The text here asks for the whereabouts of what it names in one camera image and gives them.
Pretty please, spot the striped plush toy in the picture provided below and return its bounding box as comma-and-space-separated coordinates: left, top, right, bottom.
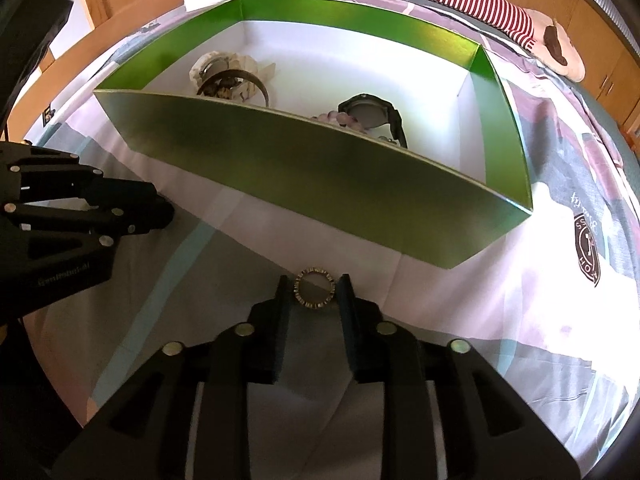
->
403, 0, 586, 83

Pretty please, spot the green cardboard box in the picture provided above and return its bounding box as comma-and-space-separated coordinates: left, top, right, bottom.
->
93, 0, 535, 271

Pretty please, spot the sparkly silver ring bracelet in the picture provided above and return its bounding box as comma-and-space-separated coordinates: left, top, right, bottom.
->
293, 268, 335, 311

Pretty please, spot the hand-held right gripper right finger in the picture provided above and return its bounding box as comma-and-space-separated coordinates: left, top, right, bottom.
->
337, 273, 584, 480

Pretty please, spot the white wristwatch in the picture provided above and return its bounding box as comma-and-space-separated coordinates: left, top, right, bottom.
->
188, 51, 277, 95

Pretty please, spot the wooden wardrobe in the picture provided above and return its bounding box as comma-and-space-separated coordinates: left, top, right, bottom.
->
487, 0, 640, 147

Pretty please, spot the black wristwatch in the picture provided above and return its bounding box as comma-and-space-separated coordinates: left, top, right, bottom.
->
337, 93, 409, 150

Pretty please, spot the wooden bed frame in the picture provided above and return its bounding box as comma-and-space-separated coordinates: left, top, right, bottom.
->
9, 0, 212, 142

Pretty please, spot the silver bangle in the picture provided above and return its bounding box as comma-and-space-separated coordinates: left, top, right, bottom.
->
195, 70, 271, 108

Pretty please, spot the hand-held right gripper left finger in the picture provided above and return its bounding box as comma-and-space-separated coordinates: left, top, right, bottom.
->
50, 275, 293, 480

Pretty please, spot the printed bed sheet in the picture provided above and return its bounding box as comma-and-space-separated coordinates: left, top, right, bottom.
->
20, 0, 640, 467

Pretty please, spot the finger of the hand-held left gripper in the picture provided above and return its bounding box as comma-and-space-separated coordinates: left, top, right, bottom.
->
0, 143, 160, 207
0, 198, 175, 259

